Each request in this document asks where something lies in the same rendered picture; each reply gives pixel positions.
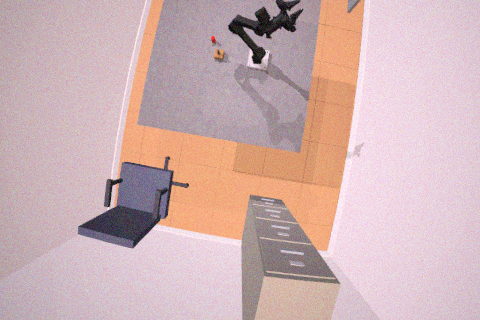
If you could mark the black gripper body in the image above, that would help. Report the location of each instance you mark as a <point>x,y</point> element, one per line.
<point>281,5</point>

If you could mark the tan square block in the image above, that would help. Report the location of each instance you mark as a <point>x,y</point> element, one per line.
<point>216,56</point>

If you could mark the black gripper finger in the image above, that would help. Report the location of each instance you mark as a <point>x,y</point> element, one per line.
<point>291,4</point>
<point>295,15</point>

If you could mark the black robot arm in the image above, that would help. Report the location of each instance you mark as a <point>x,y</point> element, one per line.
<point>260,27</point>

